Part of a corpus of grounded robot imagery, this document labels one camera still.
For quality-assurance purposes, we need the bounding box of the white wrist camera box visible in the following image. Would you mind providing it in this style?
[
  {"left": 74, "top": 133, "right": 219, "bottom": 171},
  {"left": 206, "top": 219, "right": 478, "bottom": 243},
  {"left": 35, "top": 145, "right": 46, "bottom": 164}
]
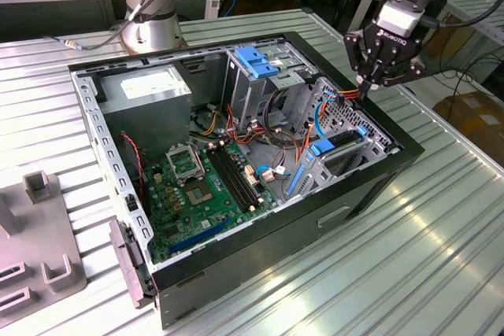
[{"left": 376, "top": 0, "right": 425, "bottom": 38}]

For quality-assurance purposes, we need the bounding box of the black case fan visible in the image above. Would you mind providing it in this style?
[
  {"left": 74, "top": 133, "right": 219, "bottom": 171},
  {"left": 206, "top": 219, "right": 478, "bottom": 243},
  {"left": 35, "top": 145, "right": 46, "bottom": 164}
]
[{"left": 117, "top": 133, "right": 145, "bottom": 219}]

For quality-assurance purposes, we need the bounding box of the grey cable with plug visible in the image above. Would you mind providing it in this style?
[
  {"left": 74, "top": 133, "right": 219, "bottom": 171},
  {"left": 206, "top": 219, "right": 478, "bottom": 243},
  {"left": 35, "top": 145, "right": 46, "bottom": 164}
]
[{"left": 43, "top": 35, "right": 131, "bottom": 53}]

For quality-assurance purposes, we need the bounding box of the blue data wire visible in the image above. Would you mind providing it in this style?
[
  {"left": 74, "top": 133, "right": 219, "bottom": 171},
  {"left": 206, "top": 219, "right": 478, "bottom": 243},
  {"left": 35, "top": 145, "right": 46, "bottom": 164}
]
[{"left": 313, "top": 90, "right": 339, "bottom": 145}]

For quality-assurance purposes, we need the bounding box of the black RAM slot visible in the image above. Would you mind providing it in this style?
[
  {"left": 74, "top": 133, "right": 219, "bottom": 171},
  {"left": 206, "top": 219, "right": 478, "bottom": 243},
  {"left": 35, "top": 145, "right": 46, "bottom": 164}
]
[
  {"left": 217, "top": 146, "right": 260, "bottom": 211},
  {"left": 212, "top": 146, "right": 255, "bottom": 212},
  {"left": 206, "top": 147, "right": 250, "bottom": 213},
  {"left": 222, "top": 145, "right": 264, "bottom": 209}
]

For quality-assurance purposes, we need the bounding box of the grey parts rack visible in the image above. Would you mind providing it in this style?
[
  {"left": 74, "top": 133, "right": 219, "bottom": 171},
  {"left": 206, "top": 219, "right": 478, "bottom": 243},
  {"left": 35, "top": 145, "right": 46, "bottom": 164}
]
[{"left": 0, "top": 169, "right": 88, "bottom": 314}]

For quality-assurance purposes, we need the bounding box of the green motherboard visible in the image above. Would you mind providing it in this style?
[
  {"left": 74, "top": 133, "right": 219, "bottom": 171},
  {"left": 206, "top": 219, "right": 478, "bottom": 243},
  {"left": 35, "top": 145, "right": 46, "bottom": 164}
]
[{"left": 140, "top": 139, "right": 280, "bottom": 265}]

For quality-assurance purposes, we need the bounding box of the metal optical drive cage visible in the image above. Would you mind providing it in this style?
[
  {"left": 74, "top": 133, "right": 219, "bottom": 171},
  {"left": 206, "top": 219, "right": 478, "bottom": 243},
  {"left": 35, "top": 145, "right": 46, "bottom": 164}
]
[{"left": 220, "top": 45, "right": 318, "bottom": 136}]

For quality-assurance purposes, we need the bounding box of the blue expansion slot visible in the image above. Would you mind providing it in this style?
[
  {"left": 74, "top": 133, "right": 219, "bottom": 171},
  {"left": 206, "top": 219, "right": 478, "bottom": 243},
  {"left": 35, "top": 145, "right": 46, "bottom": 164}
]
[{"left": 168, "top": 216, "right": 232, "bottom": 255}]

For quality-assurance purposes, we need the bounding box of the black open PC case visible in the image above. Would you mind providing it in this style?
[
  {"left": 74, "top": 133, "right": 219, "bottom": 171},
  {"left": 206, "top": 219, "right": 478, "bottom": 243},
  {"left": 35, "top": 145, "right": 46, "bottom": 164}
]
[{"left": 67, "top": 30, "right": 426, "bottom": 331}]

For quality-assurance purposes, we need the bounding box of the CPU socket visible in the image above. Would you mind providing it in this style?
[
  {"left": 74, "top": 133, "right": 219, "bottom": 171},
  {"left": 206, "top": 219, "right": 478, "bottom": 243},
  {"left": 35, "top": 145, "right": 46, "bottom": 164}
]
[{"left": 183, "top": 179, "right": 217, "bottom": 207}]

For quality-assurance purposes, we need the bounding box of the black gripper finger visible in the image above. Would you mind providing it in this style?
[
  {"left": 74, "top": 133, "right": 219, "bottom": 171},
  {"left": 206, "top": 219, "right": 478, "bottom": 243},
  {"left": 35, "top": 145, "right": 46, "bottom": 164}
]
[
  {"left": 366, "top": 59, "right": 425, "bottom": 100},
  {"left": 344, "top": 31, "right": 373, "bottom": 100}
]

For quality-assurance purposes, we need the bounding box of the red black twisted wire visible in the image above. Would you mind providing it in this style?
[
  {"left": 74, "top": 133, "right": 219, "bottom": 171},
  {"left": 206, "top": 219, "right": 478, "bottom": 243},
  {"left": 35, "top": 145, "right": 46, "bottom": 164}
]
[{"left": 119, "top": 131, "right": 147, "bottom": 211}]

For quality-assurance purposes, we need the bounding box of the grey power supply unit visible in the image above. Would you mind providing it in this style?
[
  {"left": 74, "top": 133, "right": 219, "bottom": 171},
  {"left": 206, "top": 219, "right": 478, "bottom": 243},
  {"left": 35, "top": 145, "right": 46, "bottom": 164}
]
[{"left": 96, "top": 64, "right": 194, "bottom": 158}]

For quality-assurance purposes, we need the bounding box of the light blue wire white plug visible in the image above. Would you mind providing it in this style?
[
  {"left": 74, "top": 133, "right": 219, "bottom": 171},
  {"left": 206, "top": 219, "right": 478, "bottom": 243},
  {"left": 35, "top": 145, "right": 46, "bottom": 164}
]
[{"left": 254, "top": 163, "right": 293, "bottom": 183}]

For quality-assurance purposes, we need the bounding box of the white board power socket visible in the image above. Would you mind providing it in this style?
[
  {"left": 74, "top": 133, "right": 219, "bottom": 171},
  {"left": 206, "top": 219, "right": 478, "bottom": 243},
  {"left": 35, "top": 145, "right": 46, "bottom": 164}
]
[{"left": 243, "top": 164, "right": 260, "bottom": 188}]

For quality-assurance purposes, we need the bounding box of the brown cardboard box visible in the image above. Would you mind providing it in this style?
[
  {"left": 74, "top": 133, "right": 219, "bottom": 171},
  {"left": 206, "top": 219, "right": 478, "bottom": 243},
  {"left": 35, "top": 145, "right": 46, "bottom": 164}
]
[{"left": 432, "top": 90, "right": 504, "bottom": 156}]

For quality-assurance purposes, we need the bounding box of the metal slatted side table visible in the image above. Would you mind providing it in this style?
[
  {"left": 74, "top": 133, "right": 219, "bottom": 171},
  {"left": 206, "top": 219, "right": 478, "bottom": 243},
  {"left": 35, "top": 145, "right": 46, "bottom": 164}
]
[{"left": 427, "top": 0, "right": 504, "bottom": 48}]

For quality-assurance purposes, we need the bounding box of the metal socket cover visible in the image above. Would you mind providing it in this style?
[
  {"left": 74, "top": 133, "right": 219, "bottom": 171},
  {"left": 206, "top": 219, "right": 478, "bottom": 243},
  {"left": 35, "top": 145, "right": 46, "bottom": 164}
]
[{"left": 165, "top": 142, "right": 202, "bottom": 186}]

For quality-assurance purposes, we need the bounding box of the hard disk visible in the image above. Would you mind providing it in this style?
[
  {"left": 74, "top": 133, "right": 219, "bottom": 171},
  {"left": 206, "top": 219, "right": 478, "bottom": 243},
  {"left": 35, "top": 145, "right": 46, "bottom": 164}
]
[{"left": 309, "top": 125, "right": 370, "bottom": 157}]

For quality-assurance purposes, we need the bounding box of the plastic case bezel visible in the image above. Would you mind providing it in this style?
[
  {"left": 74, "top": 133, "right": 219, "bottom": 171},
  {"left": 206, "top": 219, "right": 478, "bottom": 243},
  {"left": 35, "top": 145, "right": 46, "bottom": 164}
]
[{"left": 108, "top": 219, "right": 158, "bottom": 310}]

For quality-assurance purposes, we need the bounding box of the blue drive cage latch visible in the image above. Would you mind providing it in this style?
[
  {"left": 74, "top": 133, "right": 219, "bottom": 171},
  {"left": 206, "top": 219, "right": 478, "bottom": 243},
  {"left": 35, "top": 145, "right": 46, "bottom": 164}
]
[{"left": 235, "top": 46, "right": 280, "bottom": 79}]

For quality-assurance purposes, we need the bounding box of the blue plastic bay strip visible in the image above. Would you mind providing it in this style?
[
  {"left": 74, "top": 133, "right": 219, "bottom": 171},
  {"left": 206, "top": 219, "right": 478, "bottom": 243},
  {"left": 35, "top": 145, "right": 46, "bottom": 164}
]
[{"left": 286, "top": 164, "right": 306, "bottom": 198}]

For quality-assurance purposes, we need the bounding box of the orange red power wire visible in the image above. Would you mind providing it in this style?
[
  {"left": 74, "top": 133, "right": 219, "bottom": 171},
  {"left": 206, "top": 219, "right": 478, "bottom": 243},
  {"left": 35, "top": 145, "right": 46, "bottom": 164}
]
[{"left": 226, "top": 90, "right": 367, "bottom": 164}]

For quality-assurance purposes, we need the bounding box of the yellow black power wire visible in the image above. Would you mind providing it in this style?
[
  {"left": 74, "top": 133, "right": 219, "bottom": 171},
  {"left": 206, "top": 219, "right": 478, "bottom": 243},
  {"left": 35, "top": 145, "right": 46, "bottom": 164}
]
[{"left": 201, "top": 110, "right": 224, "bottom": 137}]

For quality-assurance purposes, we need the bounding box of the thick black cable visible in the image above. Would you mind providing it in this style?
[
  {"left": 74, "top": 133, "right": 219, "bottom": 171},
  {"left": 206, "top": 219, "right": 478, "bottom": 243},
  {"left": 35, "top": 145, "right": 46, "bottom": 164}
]
[{"left": 262, "top": 87, "right": 279, "bottom": 135}]

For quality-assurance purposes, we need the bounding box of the metal disk bay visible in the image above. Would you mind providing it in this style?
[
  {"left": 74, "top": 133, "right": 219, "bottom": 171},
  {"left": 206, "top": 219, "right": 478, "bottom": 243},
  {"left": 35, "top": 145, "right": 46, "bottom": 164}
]
[{"left": 283, "top": 76, "right": 399, "bottom": 200}]

